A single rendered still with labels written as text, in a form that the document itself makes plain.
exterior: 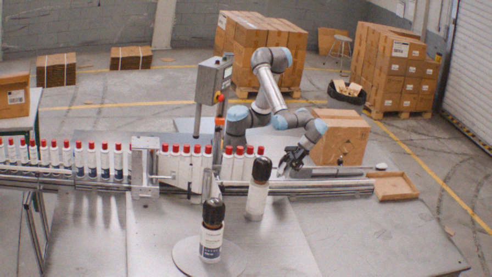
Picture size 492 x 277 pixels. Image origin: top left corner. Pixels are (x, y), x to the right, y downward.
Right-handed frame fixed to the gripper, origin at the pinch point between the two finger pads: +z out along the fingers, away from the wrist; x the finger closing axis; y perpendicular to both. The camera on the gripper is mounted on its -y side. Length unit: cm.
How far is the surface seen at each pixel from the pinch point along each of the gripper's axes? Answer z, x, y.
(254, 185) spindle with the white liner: -1.3, -24.1, 31.0
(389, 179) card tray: -30, 72, -8
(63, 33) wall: 162, -163, -520
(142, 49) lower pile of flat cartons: 102, -27, -462
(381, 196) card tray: -24, 56, 13
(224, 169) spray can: 10.0, -26.3, 2.9
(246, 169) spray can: 4.9, -17.1, 2.1
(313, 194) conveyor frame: -2.0, 21.3, 5.2
